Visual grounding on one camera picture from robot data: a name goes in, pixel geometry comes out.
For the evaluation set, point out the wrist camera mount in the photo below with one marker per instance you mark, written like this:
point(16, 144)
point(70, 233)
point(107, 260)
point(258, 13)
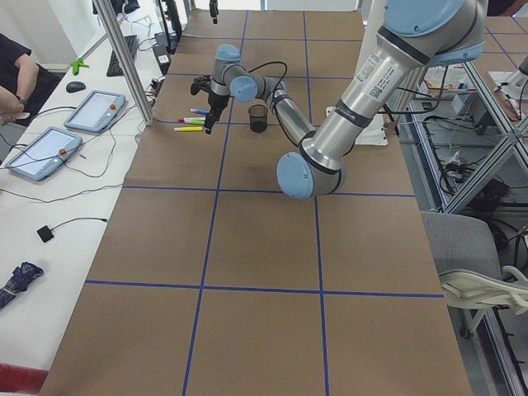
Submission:
point(201, 84)

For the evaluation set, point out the teach pendant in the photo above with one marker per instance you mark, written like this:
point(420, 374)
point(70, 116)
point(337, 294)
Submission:
point(96, 111)
point(44, 155)

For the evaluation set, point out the black mesh pen cup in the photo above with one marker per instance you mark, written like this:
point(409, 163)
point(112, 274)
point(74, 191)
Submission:
point(258, 118)

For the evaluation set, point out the black folded umbrella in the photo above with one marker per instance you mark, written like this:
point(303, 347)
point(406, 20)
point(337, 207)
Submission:
point(22, 276)

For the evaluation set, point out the lower teach pendant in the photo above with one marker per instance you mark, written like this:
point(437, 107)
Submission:
point(44, 155)

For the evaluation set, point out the black computer mouse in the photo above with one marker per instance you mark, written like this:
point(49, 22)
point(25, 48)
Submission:
point(75, 86)

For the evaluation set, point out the grey office chair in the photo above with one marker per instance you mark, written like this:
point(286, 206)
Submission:
point(468, 267)

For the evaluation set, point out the upper teach pendant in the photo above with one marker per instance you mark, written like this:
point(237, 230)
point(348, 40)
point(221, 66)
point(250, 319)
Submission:
point(96, 111)

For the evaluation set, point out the person at desk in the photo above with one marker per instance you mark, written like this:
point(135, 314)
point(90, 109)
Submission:
point(25, 84)

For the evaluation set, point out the yellow highlighter pen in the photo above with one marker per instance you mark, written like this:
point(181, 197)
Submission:
point(188, 129)

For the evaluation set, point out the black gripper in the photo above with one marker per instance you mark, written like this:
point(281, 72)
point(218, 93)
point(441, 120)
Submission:
point(214, 101)

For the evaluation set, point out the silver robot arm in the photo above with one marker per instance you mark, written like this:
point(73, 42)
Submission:
point(413, 34)

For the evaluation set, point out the green highlighter pen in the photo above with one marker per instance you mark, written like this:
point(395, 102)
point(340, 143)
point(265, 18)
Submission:
point(194, 121)

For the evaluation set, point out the aluminium frame post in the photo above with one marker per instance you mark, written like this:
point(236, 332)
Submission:
point(115, 36)

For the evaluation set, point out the blue marker pen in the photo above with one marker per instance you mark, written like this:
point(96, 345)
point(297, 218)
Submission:
point(199, 111)

